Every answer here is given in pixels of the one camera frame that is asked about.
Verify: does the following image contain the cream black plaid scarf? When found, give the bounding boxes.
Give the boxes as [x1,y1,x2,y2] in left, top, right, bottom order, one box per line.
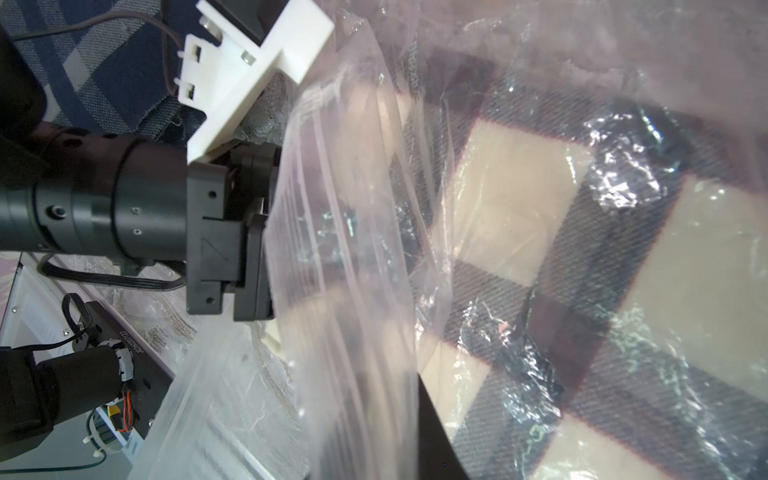
[383,42,767,479]

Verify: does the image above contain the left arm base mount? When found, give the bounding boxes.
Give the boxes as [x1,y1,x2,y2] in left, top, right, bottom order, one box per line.
[53,293,172,437]

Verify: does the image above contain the clear plastic vacuum bag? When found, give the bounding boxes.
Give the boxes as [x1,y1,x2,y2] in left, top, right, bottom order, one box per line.
[132,1,767,479]

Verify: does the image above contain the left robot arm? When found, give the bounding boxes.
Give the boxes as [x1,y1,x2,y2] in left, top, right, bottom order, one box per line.
[1,35,280,460]

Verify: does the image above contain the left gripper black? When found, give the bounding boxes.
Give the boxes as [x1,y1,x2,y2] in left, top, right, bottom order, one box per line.
[186,141,281,321]

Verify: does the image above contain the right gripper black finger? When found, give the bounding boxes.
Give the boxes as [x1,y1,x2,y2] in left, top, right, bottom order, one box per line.
[418,377,469,480]

